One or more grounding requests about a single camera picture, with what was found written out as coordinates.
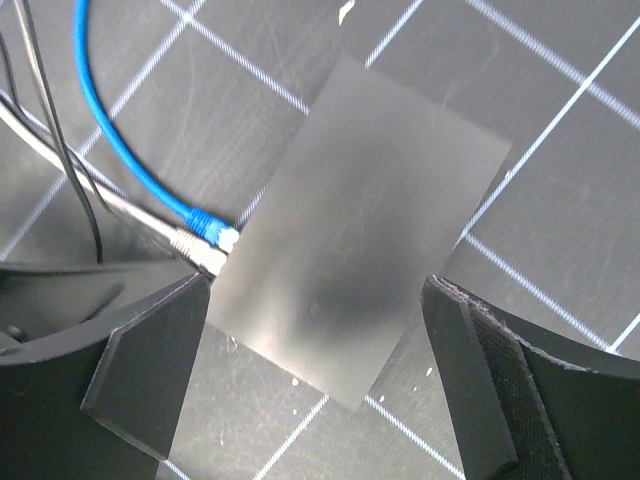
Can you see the black network switch far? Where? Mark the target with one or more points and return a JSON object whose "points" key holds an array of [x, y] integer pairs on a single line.
{"points": [[369, 200]]}

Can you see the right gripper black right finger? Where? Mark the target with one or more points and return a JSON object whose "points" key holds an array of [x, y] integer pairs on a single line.
{"points": [[528, 403]]}

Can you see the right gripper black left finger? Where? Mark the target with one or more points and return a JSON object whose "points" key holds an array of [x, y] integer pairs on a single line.
{"points": [[101, 400]]}

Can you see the black grid work mat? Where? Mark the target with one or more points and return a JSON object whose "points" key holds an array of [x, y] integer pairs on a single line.
{"points": [[210, 94]]}

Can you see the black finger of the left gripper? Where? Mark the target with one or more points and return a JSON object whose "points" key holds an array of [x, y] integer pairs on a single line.
{"points": [[37, 301]]}

